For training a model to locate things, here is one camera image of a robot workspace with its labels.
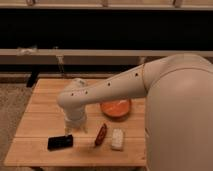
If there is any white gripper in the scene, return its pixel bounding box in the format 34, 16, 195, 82
64, 117, 87, 135

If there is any black eraser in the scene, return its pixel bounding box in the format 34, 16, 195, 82
47, 135, 73, 151

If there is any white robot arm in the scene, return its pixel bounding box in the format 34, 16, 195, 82
57, 54, 213, 171

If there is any wooden table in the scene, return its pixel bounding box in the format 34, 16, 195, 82
4, 79, 146, 167

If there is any red chip bag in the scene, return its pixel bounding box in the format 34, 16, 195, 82
95, 124, 107, 146

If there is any white snack packet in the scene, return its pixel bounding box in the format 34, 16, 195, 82
111, 129, 124, 151

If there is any orange bowl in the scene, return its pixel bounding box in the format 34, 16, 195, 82
100, 99, 131, 118

